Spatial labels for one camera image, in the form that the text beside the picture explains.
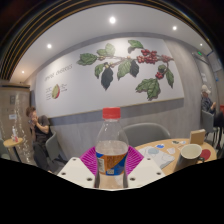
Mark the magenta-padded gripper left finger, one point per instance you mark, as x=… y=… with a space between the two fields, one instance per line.
x=75 y=171

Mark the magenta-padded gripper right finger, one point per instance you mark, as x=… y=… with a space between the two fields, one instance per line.
x=146 y=171

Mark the clear red-capped drink bottle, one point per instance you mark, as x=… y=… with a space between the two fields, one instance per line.
x=111 y=150

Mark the grey upholstered chair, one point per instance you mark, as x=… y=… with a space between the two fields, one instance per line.
x=53 y=146
x=3 y=150
x=146 y=133
x=208 y=121

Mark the dark mug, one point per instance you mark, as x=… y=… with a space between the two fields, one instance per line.
x=186 y=158

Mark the small wooden box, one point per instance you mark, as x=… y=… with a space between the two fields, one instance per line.
x=197 y=137

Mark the flat round red coaster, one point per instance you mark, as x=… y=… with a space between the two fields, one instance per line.
x=206 y=154

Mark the small round wooden side table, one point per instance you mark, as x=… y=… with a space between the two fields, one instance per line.
x=13 y=143

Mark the small clear bottle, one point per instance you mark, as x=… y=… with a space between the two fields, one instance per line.
x=15 y=135

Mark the white paper notice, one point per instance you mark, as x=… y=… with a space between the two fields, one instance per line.
x=204 y=78

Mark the green exit sign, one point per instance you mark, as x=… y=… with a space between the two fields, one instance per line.
x=199 y=53

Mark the recessed ceiling lights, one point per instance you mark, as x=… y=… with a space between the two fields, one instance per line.
x=112 y=20

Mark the coffee branch wall mural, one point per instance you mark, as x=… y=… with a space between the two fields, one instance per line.
x=76 y=90

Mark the wall notice board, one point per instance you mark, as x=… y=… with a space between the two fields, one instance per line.
x=214 y=61

